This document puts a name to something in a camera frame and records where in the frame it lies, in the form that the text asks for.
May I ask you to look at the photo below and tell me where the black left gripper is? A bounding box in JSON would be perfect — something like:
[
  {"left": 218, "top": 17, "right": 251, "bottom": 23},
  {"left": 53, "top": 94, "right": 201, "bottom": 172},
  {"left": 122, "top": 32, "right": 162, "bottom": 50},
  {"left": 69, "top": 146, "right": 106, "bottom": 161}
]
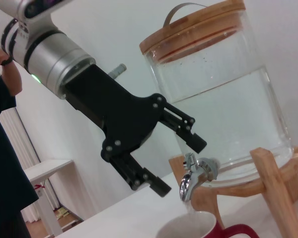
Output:
[{"left": 64, "top": 63, "right": 208, "bottom": 198}]

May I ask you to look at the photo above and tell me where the chrome faucet with lever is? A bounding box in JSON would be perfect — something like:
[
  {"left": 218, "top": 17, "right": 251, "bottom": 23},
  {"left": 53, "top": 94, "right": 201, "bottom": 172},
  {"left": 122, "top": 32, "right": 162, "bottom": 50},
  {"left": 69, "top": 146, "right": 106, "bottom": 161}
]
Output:
[{"left": 179, "top": 152, "right": 221, "bottom": 202}]

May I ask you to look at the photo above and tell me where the red cup white inside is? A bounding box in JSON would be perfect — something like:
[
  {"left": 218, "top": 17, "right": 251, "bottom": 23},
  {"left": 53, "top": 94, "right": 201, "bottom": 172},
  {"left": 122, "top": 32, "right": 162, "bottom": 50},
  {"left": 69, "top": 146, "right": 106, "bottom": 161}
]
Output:
[{"left": 155, "top": 210, "right": 260, "bottom": 238}]

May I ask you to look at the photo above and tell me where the person forearm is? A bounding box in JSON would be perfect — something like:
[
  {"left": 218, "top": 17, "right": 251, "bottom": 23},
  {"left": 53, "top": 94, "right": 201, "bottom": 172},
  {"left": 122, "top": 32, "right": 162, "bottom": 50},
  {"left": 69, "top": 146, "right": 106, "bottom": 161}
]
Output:
[{"left": 1, "top": 60, "right": 24, "bottom": 97}]

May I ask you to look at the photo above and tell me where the clear glass water dispenser jar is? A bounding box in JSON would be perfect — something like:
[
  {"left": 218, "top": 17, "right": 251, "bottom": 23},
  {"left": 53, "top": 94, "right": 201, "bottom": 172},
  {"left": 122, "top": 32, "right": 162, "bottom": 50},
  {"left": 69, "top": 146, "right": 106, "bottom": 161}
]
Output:
[{"left": 143, "top": 11, "right": 296, "bottom": 184}]

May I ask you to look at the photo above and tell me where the wooden dispenser stand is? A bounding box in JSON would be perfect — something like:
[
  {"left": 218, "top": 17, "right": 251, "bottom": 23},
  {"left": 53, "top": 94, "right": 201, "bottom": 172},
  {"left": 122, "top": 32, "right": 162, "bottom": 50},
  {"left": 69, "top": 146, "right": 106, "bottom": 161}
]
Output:
[{"left": 168, "top": 146, "right": 298, "bottom": 238}]

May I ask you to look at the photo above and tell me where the yellow paper stack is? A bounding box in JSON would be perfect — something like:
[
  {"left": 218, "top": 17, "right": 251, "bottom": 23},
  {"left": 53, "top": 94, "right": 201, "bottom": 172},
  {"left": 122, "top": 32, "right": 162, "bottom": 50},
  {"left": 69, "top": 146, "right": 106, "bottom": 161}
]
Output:
[{"left": 55, "top": 207, "right": 71, "bottom": 219}]

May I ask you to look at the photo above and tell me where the white side table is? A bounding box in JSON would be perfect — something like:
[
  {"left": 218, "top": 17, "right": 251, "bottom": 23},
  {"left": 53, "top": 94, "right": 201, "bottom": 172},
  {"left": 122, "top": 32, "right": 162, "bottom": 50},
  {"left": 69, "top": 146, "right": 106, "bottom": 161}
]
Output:
[{"left": 22, "top": 158, "right": 85, "bottom": 237}]

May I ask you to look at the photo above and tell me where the round wooden jar lid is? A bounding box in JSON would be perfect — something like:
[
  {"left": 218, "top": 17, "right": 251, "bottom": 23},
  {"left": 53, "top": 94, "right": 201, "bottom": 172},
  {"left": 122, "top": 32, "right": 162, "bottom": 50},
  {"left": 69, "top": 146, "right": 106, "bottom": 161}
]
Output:
[{"left": 139, "top": 0, "right": 247, "bottom": 61}]

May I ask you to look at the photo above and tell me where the white ribbed curtain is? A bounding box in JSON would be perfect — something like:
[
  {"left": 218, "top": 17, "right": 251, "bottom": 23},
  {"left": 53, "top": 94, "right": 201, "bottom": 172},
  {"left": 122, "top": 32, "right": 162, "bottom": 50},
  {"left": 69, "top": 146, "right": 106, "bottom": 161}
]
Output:
[{"left": 0, "top": 108, "right": 61, "bottom": 224}]

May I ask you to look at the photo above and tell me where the person in black shirt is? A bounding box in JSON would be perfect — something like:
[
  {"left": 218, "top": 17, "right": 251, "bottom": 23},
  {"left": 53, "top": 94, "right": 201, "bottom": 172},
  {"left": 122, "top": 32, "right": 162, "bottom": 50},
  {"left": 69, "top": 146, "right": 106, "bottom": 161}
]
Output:
[{"left": 0, "top": 75, "right": 40, "bottom": 238}]

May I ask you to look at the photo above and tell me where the black wristband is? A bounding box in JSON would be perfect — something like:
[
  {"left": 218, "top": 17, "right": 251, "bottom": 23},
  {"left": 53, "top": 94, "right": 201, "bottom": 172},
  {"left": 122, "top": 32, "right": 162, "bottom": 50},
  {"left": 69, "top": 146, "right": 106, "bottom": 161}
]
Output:
[{"left": 0, "top": 56, "right": 14, "bottom": 67}]

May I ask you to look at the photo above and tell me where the grey cable plug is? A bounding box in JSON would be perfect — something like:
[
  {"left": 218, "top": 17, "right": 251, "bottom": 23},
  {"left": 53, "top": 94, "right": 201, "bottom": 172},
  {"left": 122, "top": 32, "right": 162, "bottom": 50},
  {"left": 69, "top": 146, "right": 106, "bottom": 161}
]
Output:
[{"left": 108, "top": 63, "right": 127, "bottom": 79}]

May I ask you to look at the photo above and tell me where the metal strap lid handle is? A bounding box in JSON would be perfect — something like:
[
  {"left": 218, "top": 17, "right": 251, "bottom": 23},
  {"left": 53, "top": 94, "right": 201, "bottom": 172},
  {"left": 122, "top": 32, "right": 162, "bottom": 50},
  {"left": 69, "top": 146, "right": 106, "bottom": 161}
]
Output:
[{"left": 162, "top": 2, "right": 207, "bottom": 27}]

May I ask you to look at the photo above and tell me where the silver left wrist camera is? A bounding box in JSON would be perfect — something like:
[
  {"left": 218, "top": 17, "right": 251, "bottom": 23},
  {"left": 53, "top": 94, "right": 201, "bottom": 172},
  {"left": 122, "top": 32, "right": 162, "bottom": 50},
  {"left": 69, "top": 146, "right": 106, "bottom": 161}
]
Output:
[{"left": 17, "top": 0, "right": 75, "bottom": 19}]

